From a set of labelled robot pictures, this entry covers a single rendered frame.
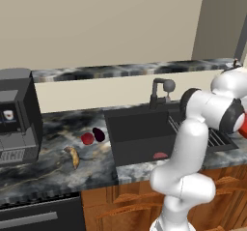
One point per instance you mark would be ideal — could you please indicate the dark sink basin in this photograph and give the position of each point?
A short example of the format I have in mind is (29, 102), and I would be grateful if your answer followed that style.
(138, 135)

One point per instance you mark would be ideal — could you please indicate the black dishwasher front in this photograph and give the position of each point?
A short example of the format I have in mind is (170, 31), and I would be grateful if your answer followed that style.
(38, 206)

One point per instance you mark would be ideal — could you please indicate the wooden cupboard front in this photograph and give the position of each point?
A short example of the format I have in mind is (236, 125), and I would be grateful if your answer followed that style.
(228, 209)
(128, 222)

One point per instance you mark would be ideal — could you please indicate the dark purple aubergine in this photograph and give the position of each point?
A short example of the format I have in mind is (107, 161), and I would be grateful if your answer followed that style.
(99, 134)

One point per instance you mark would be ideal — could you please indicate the red round fruit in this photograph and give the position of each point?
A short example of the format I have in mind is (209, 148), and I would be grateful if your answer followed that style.
(87, 138)

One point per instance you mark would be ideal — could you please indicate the red fruit in sink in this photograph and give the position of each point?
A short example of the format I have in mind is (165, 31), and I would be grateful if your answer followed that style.
(160, 156)

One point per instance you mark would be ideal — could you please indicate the brown yellow banana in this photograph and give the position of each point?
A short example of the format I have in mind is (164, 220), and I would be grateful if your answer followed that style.
(74, 157)

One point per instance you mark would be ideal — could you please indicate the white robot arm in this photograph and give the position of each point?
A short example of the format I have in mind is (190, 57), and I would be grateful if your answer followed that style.
(190, 144)

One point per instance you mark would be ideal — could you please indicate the red bowl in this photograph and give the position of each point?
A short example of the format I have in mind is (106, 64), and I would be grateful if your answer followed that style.
(243, 127)

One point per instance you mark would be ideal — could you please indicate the dark grey tap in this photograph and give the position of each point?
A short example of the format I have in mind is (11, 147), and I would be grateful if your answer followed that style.
(155, 94)

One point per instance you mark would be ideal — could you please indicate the black coffee machine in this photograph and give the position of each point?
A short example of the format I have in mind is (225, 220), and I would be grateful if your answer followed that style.
(22, 122)

